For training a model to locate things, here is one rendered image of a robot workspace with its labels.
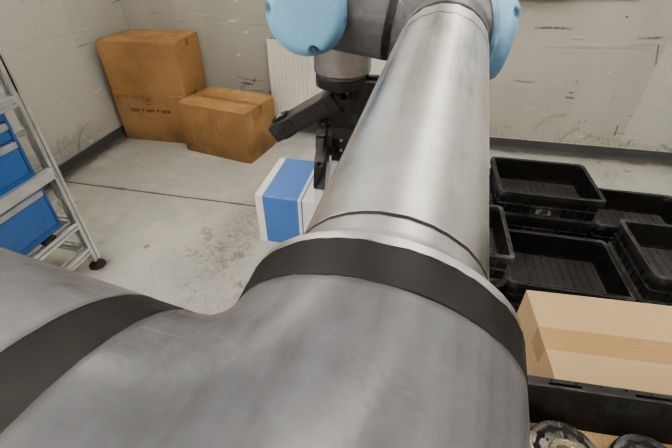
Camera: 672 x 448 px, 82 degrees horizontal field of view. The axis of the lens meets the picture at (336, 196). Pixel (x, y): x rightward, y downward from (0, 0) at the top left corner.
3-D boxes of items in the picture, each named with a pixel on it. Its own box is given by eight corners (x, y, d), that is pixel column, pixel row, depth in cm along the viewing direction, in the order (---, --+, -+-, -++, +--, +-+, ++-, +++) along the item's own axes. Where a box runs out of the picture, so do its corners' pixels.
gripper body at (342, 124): (370, 170, 54) (376, 86, 47) (311, 164, 56) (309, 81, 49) (377, 146, 61) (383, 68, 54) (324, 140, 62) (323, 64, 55)
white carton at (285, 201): (260, 240, 64) (254, 194, 58) (283, 199, 73) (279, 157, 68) (382, 257, 60) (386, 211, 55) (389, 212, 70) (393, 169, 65)
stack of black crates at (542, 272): (485, 342, 150) (507, 282, 130) (478, 285, 174) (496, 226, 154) (597, 362, 143) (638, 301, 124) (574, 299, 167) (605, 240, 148)
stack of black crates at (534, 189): (476, 270, 182) (499, 190, 156) (471, 230, 206) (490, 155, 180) (568, 283, 175) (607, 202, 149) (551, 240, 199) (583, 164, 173)
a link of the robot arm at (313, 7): (389, -22, 30) (407, -33, 39) (256, -45, 32) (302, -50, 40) (372, 77, 35) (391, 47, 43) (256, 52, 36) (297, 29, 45)
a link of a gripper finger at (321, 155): (321, 189, 53) (329, 125, 53) (310, 188, 53) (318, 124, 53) (328, 190, 57) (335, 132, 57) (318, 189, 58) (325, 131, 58)
